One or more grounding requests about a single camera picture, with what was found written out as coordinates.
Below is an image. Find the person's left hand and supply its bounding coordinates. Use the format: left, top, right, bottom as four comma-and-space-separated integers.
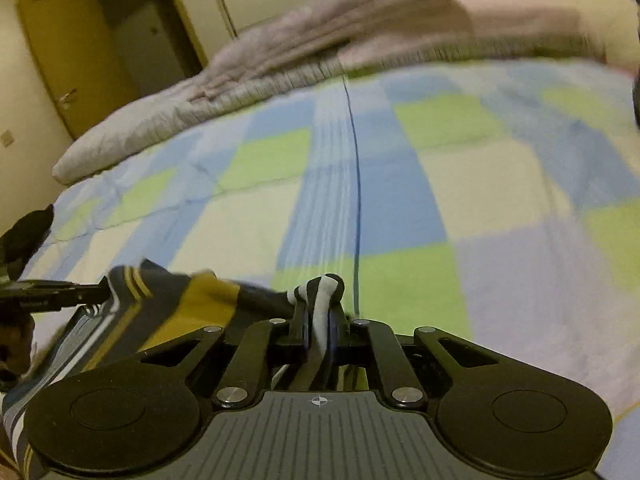
0, 310, 38, 387

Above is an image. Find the white striped quilt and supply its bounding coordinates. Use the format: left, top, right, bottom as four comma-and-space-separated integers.
52, 0, 640, 187

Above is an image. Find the checkered bed sheet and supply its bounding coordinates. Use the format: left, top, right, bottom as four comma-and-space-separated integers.
0, 57, 640, 428

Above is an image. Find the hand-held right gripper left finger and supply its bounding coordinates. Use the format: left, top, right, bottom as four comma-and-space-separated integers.
140, 299, 311, 409

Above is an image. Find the striped polo shirt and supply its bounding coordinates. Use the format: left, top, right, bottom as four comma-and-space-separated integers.
0, 259, 347, 480

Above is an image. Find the yellow wooden door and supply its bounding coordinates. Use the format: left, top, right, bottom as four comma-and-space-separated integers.
16, 0, 128, 141

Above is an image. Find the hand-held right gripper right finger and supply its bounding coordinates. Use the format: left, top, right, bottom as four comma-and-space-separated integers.
326, 304, 496, 409

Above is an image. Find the black garment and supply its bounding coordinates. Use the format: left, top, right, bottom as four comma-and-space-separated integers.
0, 204, 56, 282

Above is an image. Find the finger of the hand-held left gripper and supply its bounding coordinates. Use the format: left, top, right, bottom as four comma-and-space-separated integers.
47, 280, 113, 309

